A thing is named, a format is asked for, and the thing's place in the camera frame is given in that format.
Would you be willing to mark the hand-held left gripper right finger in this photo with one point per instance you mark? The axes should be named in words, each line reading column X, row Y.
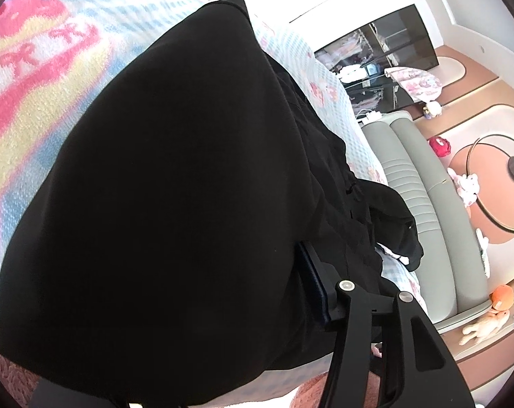
column 320, row 293

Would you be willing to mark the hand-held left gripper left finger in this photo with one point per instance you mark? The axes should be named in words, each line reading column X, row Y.
column 57, row 399

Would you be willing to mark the black belt-loop garment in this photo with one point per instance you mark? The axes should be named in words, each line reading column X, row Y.
column 325, row 170

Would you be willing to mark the black pants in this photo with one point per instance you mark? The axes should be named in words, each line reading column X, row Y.
column 155, row 199

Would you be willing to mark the pink fluffy cloth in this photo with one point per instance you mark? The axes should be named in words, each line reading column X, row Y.
column 2, row 361

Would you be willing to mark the black snap garment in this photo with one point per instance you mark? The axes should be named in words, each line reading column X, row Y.
column 393, row 221

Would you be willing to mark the beige plush rabbit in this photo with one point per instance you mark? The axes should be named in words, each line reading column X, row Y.
column 486, row 327

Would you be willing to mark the orange plush toy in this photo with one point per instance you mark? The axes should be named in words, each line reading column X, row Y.
column 502, row 296

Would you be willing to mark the red plush toy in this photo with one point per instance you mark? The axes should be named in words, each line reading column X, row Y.
column 439, row 146

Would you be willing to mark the small white plush toy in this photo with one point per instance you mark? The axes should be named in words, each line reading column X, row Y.
column 432, row 109

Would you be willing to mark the pink patterned cloth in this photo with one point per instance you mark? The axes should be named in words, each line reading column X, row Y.
column 414, row 83

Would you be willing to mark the dark glass wardrobe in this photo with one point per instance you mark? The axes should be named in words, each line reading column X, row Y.
column 401, row 29

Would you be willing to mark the printed blanket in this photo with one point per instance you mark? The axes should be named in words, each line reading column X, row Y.
column 48, row 93

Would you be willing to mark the grey padded bed frame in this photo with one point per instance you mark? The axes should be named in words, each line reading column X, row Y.
column 435, row 238

